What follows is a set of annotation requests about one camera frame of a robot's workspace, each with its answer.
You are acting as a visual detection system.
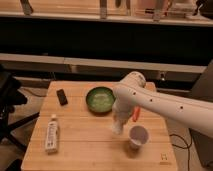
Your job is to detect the black office chair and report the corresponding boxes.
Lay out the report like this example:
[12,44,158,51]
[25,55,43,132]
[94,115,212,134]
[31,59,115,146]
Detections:
[0,64,39,152]

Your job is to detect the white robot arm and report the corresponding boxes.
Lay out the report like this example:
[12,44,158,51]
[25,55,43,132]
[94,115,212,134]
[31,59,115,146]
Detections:
[113,71,213,138]

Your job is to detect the wooden table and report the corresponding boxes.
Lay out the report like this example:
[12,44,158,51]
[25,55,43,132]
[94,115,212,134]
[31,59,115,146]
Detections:
[21,81,178,171]

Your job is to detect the black rectangular block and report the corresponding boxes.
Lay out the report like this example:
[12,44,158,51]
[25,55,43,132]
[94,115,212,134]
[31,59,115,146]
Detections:
[56,89,68,106]

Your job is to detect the orange carrot toy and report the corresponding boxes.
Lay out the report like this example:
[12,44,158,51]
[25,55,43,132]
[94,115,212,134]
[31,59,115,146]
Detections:
[132,107,140,122]

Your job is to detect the black floor cable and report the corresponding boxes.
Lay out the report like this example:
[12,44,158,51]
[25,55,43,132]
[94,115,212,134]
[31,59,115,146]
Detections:
[169,128,194,171]

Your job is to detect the white plastic bottle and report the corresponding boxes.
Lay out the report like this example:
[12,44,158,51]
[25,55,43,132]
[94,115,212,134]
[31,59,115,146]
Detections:
[45,114,59,154]

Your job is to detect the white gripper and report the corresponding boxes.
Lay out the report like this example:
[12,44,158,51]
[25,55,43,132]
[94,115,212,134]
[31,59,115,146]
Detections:
[112,100,133,134]

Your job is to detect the green ceramic bowl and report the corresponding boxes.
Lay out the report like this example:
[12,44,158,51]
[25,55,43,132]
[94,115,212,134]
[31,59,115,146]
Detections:
[86,86,115,113]

